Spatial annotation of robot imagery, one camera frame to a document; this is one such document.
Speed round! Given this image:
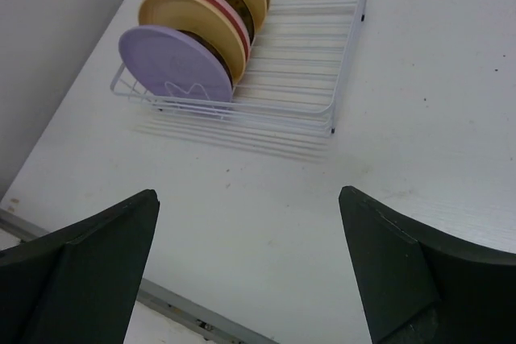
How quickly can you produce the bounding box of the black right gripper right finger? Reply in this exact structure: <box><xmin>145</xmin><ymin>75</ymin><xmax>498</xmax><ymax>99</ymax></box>
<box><xmin>339</xmin><ymin>186</ymin><xmax>515</xmax><ymax>343</ymax></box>

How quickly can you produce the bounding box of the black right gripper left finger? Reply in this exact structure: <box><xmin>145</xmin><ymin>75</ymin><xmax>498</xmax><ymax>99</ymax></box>
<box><xmin>1</xmin><ymin>189</ymin><xmax>160</xmax><ymax>343</ymax></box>

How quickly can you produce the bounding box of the lavender plastic plate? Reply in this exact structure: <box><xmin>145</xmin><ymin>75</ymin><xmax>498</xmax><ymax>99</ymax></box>
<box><xmin>119</xmin><ymin>25</ymin><xmax>233</xmax><ymax>102</ymax></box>

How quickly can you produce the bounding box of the tan plastic plate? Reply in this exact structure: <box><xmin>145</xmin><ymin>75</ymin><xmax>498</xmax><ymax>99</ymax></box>
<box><xmin>138</xmin><ymin>0</ymin><xmax>250</xmax><ymax>83</ymax></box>

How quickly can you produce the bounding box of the small yellow patterned plate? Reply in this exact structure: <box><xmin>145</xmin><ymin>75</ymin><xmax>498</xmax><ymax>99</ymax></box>
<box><xmin>180</xmin><ymin>30</ymin><xmax>233</xmax><ymax>83</ymax></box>

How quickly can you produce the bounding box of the aluminium table frame rail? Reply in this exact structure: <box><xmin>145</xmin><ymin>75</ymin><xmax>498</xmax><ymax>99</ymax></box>
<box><xmin>1</xmin><ymin>202</ymin><xmax>266</xmax><ymax>343</ymax></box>

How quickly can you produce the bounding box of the white wire dish rack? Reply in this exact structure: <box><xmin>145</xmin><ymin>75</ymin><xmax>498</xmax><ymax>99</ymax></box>
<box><xmin>110</xmin><ymin>0</ymin><xmax>367</xmax><ymax>137</ymax></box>

